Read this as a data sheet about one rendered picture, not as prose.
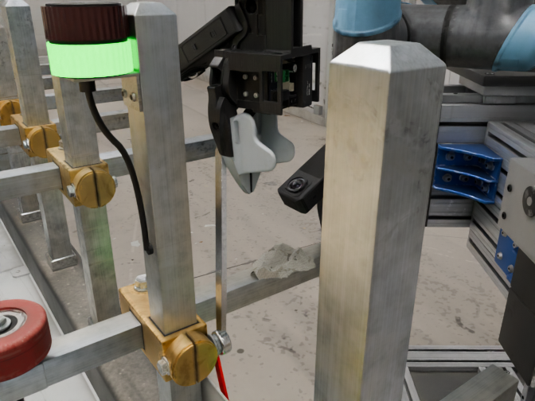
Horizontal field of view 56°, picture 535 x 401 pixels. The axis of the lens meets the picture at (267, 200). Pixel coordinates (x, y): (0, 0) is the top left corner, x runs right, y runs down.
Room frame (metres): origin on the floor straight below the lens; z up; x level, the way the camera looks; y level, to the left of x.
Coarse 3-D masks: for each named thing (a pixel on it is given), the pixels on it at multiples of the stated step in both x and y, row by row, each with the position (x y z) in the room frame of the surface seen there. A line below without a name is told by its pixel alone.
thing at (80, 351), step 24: (240, 288) 0.50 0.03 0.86; (264, 288) 0.52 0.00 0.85; (288, 288) 0.54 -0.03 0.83; (72, 336) 0.41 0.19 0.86; (96, 336) 0.41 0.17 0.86; (120, 336) 0.42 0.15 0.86; (48, 360) 0.38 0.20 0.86; (72, 360) 0.39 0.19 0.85; (96, 360) 0.40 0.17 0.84; (0, 384) 0.35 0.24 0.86; (24, 384) 0.36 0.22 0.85; (48, 384) 0.37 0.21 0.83
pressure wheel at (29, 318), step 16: (0, 304) 0.40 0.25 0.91; (16, 304) 0.40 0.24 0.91; (32, 304) 0.40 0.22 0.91; (0, 320) 0.37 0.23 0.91; (16, 320) 0.38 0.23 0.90; (32, 320) 0.37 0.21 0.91; (0, 336) 0.35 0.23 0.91; (16, 336) 0.35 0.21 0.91; (32, 336) 0.35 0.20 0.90; (48, 336) 0.37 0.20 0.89; (0, 352) 0.33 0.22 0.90; (16, 352) 0.34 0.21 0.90; (32, 352) 0.35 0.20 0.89; (48, 352) 0.37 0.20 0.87; (0, 368) 0.33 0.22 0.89; (16, 368) 0.34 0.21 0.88; (32, 368) 0.35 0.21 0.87
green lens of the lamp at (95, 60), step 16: (48, 48) 0.38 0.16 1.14; (64, 48) 0.37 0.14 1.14; (80, 48) 0.37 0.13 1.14; (96, 48) 0.37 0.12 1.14; (112, 48) 0.38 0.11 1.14; (128, 48) 0.39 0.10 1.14; (64, 64) 0.37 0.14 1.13; (80, 64) 0.37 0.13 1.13; (96, 64) 0.37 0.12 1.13; (112, 64) 0.37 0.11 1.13; (128, 64) 0.39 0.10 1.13
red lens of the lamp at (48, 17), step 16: (48, 16) 0.37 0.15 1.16; (64, 16) 0.37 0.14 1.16; (80, 16) 0.37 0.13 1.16; (96, 16) 0.37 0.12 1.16; (112, 16) 0.38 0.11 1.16; (48, 32) 0.37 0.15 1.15; (64, 32) 0.37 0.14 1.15; (80, 32) 0.37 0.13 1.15; (96, 32) 0.37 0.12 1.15; (112, 32) 0.38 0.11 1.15; (128, 32) 0.40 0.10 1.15
